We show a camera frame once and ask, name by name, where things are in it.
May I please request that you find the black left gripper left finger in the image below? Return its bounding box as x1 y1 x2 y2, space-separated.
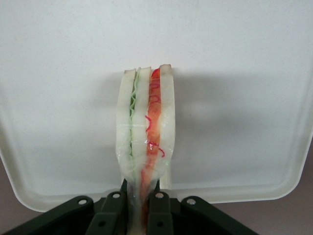
88 179 128 235

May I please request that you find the cream plastic tray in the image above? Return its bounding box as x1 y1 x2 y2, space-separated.
0 0 313 212

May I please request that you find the triangle sandwich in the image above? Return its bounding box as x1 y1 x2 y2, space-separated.
114 63 176 235

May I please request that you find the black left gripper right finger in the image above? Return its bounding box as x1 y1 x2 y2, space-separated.
146 183 175 235

